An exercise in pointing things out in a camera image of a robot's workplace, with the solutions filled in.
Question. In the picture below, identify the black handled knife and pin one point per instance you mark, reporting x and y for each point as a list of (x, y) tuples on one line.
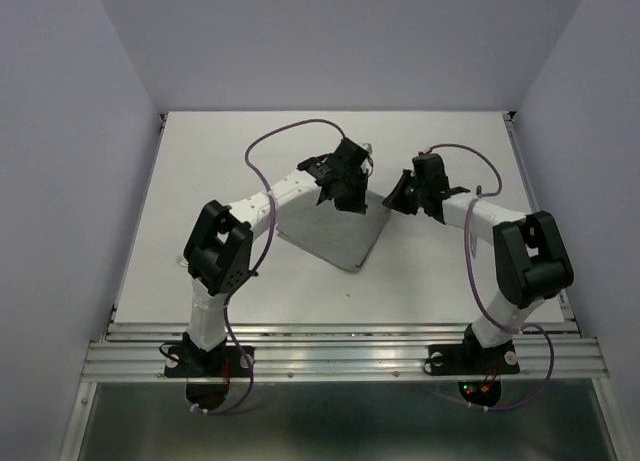
[(475, 223)]

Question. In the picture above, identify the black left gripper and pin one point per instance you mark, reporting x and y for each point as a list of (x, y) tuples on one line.
[(357, 205)]

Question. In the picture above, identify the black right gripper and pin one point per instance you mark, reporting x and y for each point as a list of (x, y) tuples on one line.
[(395, 199)]

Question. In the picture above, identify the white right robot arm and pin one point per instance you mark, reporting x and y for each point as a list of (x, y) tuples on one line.
[(530, 258)]

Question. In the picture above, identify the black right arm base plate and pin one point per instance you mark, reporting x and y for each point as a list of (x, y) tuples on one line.
[(458, 360)]

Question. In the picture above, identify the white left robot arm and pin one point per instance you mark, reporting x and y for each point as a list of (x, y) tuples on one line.
[(218, 250)]

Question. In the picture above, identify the grey cloth napkin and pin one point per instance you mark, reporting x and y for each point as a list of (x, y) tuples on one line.
[(342, 239)]

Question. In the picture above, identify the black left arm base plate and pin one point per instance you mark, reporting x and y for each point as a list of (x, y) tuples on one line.
[(182, 362)]

